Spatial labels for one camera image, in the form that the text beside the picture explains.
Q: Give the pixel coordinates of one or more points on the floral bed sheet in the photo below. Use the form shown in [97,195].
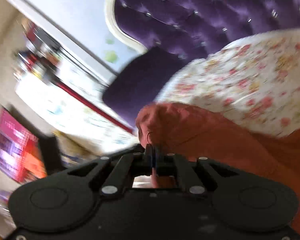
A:
[252,80]

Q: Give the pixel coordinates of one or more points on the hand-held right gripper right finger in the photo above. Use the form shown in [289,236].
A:
[157,161]

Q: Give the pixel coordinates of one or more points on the cluttered shelf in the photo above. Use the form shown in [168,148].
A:
[37,52]

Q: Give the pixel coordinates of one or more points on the red pole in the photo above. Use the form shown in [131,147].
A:
[90,102]

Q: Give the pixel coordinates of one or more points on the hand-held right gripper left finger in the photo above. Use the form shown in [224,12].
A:
[149,160]

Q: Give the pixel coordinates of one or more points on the purple tufted headboard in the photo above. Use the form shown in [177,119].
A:
[190,17]

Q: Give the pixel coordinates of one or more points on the dark purple cushion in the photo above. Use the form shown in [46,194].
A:
[140,87]

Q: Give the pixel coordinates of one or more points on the white nightstand with clutter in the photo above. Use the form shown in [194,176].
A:
[65,105]

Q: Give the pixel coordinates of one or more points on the pink printed box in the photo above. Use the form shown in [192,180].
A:
[15,145]

